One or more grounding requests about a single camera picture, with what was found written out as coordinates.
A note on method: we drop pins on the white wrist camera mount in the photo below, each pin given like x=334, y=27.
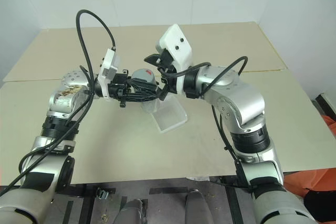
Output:
x=176, y=37
x=110, y=64

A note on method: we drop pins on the clear plastic box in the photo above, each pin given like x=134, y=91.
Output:
x=170, y=119

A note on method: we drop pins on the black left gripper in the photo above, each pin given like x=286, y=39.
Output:
x=118, y=87

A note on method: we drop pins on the gray rounded shape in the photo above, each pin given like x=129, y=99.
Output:
x=134, y=212

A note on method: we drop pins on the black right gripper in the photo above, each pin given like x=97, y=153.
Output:
x=165, y=60

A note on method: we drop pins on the clear plastic jar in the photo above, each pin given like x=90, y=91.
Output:
x=150, y=107

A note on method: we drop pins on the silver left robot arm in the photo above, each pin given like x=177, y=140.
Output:
x=63, y=100

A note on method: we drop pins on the black box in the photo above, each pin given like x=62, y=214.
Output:
x=325, y=103

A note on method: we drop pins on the small metal clip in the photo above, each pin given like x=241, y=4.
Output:
x=102, y=193

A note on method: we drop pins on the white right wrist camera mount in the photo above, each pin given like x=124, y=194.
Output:
x=176, y=37

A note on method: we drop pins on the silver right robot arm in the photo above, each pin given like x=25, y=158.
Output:
x=236, y=95

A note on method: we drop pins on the orange cloth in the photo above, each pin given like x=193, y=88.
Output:
x=315, y=179

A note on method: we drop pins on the gray jar lid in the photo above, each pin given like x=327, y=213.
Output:
x=141, y=75

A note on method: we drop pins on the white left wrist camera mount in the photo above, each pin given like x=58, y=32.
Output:
x=110, y=64

